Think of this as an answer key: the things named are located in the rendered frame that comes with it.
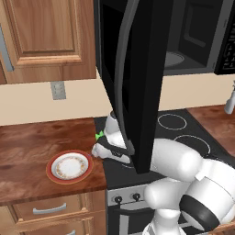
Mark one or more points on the black hob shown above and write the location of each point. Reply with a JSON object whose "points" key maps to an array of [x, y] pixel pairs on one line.
{"points": [[177, 125]]}

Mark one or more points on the corn with green husk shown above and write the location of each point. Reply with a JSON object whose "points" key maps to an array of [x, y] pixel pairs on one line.
{"points": [[98, 135]]}

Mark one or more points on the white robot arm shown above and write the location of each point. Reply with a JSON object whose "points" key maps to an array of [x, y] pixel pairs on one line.
{"points": [[174, 159]]}

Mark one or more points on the black microwave oven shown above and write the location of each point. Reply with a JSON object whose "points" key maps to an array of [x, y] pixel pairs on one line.
{"points": [[199, 33]]}

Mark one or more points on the wooden base cupboard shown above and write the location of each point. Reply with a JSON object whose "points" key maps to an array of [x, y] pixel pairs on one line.
{"points": [[225, 230]]}

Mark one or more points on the black microwave door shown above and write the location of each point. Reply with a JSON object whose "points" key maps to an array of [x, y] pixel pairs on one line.
{"points": [[147, 91]]}

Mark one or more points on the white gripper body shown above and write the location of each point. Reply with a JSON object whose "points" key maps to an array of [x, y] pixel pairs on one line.
{"points": [[105, 151]]}

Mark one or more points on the wooden cupboard door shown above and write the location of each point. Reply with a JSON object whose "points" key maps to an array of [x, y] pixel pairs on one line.
{"points": [[46, 36]]}

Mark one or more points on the grey wall socket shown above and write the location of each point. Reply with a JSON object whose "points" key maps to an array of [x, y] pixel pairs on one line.
{"points": [[58, 90]]}

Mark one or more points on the steel oven front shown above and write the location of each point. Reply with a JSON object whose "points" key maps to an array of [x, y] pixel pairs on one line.
{"points": [[128, 214]]}

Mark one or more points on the white plate with red rim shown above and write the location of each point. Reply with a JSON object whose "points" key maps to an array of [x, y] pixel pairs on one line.
{"points": [[70, 167]]}

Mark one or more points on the wooden drawer front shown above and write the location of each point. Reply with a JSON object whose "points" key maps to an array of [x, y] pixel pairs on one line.
{"points": [[49, 228], [52, 205]]}

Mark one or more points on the grey microwave turntable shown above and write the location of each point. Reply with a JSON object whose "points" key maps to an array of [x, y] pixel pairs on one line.
{"points": [[173, 59]]}

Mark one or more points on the black oven knob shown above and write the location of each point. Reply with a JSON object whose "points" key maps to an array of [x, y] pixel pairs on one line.
{"points": [[136, 196], [117, 199]]}

